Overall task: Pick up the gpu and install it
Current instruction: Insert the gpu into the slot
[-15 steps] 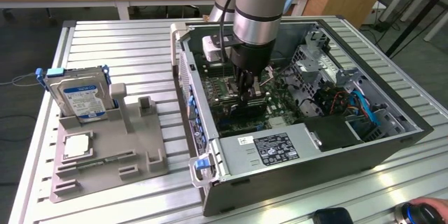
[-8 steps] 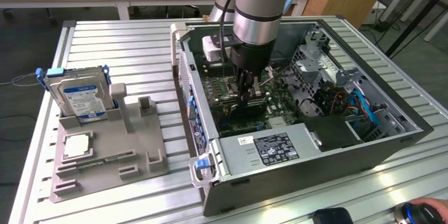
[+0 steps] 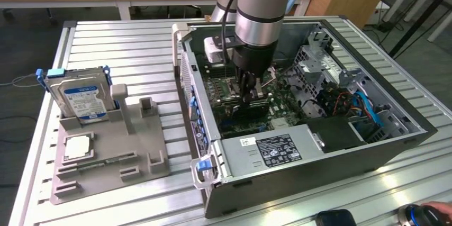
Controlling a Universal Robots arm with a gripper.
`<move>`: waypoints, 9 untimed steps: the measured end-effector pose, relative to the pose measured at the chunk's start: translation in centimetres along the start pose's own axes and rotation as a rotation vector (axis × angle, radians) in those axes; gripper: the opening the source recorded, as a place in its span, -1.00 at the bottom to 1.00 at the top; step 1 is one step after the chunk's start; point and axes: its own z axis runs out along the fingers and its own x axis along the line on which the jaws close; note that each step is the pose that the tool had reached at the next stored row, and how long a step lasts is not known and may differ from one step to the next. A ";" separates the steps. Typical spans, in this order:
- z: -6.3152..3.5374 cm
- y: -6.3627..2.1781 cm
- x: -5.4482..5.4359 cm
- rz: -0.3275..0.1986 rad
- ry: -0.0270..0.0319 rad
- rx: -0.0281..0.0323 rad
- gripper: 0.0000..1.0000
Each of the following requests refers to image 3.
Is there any metal drive cage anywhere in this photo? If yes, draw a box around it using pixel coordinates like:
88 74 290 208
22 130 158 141
290 31 426 143

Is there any green motherboard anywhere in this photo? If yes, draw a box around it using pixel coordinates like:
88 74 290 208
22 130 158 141
202 60 312 138

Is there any black open PC case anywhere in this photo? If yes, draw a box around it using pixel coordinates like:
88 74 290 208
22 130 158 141
170 19 438 220

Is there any white table frame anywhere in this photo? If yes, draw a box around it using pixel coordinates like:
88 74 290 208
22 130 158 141
382 0 452 43

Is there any blue case latch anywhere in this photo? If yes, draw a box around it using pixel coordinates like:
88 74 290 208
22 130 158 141
194 159 214 171

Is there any green RAM stick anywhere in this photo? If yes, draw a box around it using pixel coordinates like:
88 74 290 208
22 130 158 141
76 158 121 170

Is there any hard disk with blue label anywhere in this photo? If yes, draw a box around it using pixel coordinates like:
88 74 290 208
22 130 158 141
44 69 110 125

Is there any dark graphics card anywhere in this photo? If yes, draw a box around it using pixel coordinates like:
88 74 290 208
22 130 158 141
213 100 269 128

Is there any blue wire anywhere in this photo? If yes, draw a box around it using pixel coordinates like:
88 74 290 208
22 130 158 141
354 91 388 128

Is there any black phone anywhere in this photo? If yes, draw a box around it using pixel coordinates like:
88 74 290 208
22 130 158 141
313 209 357 226

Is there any grey power supply unit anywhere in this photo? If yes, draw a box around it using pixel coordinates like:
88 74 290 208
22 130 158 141
210 125 325 178

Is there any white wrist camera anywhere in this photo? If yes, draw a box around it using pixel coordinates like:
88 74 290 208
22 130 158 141
204 36 236 63

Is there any grey floor cable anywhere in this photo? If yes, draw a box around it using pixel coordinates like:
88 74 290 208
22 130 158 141
0 73 49 87

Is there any grey parts rack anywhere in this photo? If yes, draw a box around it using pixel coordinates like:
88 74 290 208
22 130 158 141
49 83 170 205

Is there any red and yellow wire bundle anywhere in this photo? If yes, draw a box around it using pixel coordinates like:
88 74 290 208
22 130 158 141
334 92 357 110

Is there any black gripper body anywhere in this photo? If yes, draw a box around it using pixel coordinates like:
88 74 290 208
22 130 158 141
230 43 278 77

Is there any silver CPU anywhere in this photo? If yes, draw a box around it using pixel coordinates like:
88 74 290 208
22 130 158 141
64 135 92 158

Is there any metal socket cover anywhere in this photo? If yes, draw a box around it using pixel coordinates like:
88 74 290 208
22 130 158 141
256 66 278 97

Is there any black tripod pole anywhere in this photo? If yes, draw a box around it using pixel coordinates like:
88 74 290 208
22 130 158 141
388 0 452 58

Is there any black and silver space mouse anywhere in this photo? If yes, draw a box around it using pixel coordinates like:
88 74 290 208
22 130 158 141
397 202 446 226

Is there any blue expansion card retainer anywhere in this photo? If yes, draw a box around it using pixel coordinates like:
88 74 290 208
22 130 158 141
188 96 206 142

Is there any person's hand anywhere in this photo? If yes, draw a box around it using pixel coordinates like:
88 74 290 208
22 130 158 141
421 201 452 216

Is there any CPU socket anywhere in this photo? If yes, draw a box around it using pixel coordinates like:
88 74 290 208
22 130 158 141
225 79 244 95

